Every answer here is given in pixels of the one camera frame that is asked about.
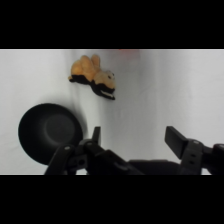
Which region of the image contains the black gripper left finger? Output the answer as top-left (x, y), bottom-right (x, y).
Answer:
top-left (44, 125), bottom-right (145, 176)

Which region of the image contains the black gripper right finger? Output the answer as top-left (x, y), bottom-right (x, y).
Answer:
top-left (164, 125), bottom-right (224, 176)

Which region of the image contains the black bowl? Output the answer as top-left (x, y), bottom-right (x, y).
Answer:
top-left (17, 102), bottom-right (85, 166)

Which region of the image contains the orange and black plush toy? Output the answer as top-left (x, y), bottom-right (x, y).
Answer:
top-left (67, 53), bottom-right (117, 101)

